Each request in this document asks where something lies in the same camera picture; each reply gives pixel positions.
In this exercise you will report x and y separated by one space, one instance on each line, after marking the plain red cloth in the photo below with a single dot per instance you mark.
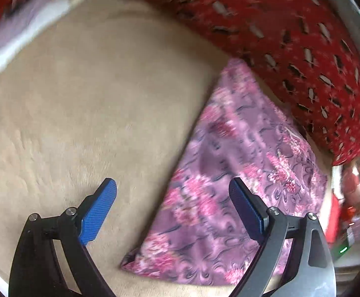
334 219

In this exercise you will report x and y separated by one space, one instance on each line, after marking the red patterned pillow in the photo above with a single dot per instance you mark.
276 37

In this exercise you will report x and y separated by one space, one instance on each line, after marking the purple floral garment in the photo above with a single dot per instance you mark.
223 148

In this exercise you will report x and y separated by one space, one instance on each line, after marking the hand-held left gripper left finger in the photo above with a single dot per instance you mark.
98 215

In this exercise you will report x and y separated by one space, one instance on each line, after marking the beige blanket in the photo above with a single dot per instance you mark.
90 99

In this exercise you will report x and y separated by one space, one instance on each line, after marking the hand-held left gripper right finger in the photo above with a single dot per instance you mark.
246 212

